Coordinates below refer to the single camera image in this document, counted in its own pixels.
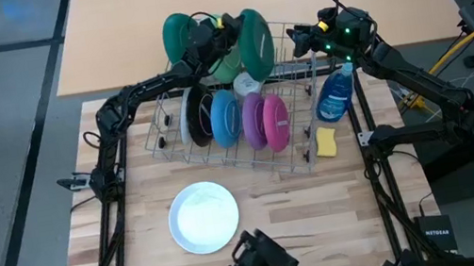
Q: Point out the black network router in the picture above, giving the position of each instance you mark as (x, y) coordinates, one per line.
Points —
(437, 235)

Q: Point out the purple plate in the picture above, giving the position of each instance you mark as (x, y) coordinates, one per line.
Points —
(254, 123)

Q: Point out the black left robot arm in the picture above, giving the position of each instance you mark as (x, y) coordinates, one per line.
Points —
(144, 88)

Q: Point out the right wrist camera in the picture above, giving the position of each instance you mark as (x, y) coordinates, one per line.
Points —
(327, 18)

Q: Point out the pink plate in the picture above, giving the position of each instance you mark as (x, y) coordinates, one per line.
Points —
(276, 122)

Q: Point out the tan desk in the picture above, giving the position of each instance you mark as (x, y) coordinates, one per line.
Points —
(131, 35)

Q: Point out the blue plate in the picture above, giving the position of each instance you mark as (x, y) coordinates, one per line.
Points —
(225, 120)

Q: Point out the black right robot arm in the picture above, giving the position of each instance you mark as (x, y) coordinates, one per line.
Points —
(414, 78)

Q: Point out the dark green plate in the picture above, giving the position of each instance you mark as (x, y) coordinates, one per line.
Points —
(176, 37)
(259, 48)

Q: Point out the yellow sponge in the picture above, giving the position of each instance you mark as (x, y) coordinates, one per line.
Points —
(325, 142)

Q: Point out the light green plate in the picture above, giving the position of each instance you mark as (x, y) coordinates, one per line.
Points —
(227, 70)

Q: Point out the black plate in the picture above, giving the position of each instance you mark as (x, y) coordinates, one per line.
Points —
(199, 120)

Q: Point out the blue dish soap bottle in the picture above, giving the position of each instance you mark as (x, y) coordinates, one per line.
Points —
(334, 98)

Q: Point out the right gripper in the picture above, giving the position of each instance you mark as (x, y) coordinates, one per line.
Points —
(322, 38)

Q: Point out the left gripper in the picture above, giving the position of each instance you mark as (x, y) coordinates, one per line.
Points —
(208, 44)

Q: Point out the white mug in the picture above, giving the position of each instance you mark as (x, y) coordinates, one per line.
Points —
(247, 84)

